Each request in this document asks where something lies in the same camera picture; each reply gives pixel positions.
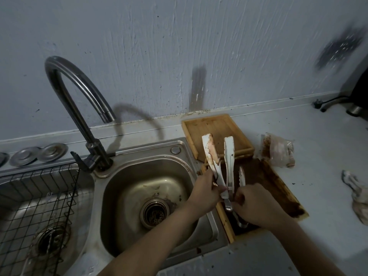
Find round sink drain strainer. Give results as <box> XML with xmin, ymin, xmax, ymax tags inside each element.
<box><xmin>32</xmin><ymin>223</ymin><xmax>73</xmax><ymax>257</ymax></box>
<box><xmin>140</xmin><ymin>199</ymin><xmax>173</xmax><ymax>230</ymax></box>

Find person's left hand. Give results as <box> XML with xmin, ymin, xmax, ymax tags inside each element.
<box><xmin>186</xmin><ymin>169</ymin><xmax>230</xmax><ymax>214</ymax></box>

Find curved steel faucet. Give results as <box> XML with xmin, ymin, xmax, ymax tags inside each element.
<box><xmin>44</xmin><ymin>56</ymin><xmax>117</xmax><ymax>173</ymax></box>

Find round metal sink lid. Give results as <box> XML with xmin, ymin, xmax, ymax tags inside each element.
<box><xmin>38</xmin><ymin>143</ymin><xmax>69</xmax><ymax>163</ymax></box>
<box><xmin>9</xmin><ymin>147</ymin><xmax>41</xmax><ymax>167</ymax></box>

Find black kitchen appliance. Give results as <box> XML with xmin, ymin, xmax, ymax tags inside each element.
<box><xmin>346</xmin><ymin>72</ymin><xmax>368</xmax><ymax>117</ymax></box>

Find crumpled dirty cloth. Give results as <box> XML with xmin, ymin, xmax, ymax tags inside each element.
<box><xmin>341</xmin><ymin>170</ymin><xmax>368</xmax><ymax>223</ymax></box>

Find person's right hand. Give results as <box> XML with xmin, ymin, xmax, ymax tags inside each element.
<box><xmin>231</xmin><ymin>184</ymin><xmax>291</xmax><ymax>231</ymax></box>

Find clean wooden tray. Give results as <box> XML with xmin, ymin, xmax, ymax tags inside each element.
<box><xmin>181</xmin><ymin>113</ymin><xmax>255</xmax><ymax>163</ymax></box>

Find white stained kitchen tongs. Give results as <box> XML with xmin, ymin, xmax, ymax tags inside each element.
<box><xmin>201</xmin><ymin>134</ymin><xmax>237</xmax><ymax>212</ymax></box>

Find crumpled clear plastic bag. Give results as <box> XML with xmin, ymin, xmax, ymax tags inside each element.
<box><xmin>260</xmin><ymin>132</ymin><xmax>297</xmax><ymax>169</ymax></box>

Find white serrated kitchen tongs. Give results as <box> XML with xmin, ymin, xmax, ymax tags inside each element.
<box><xmin>231</xmin><ymin>166</ymin><xmax>249</xmax><ymax>229</ymax></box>

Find person's right forearm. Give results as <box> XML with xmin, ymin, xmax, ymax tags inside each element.
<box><xmin>270</xmin><ymin>217</ymin><xmax>347</xmax><ymax>276</ymax></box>

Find black wire dish rack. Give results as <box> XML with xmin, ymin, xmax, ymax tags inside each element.
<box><xmin>0</xmin><ymin>163</ymin><xmax>81</xmax><ymax>276</ymax></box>

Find black power plug with cable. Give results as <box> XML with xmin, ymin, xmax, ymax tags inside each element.
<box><xmin>313</xmin><ymin>95</ymin><xmax>351</xmax><ymax>113</ymax></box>

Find person's left forearm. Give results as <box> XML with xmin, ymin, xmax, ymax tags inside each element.
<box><xmin>98</xmin><ymin>198</ymin><xmax>208</xmax><ymax>276</ymax></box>

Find stainless steel double sink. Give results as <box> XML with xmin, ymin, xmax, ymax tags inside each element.
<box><xmin>0</xmin><ymin>137</ymin><xmax>231</xmax><ymax>276</ymax></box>

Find dirty stained wooden tray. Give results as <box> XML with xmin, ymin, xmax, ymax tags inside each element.
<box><xmin>200</xmin><ymin>157</ymin><xmax>310</xmax><ymax>245</ymax></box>

